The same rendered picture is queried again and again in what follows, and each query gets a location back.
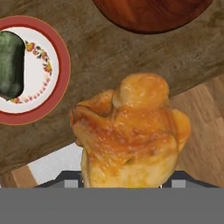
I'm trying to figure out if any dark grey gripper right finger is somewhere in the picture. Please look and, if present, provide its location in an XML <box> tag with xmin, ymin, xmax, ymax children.
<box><xmin>162</xmin><ymin>171</ymin><xmax>220</xmax><ymax>189</ymax></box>

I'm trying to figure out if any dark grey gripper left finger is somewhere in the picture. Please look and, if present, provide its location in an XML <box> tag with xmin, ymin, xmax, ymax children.
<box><xmin>35</xmin><ymin>171</ymin><xmax>84</xmax><ymax>189</ymax></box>

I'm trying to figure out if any golden roasted chicken drumstick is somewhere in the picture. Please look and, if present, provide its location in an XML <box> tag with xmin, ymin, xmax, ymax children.
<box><xmin>69</xmin><ymin>73</ymin><xmax>193</xmax><ymax>189</ymax></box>

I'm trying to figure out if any dark green cucumber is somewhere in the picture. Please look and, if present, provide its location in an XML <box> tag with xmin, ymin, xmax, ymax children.
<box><xmin>0</xmin><ymin>30</ymin><xmax>26</xmax><ymax>102</ymax></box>

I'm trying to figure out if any brown wooden bowl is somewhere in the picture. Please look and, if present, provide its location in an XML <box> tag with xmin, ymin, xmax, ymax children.
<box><xmin>92</xmin><ymin>0</ymin><xmax>215</xmax><ymax>35</ymax></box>

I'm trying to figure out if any red-rimmed white floral plate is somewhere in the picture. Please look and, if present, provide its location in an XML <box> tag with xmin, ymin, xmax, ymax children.
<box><xmin>0</xmin><ymin>15</ymin><xmax>72</xmax><ymax>126</ymax></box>

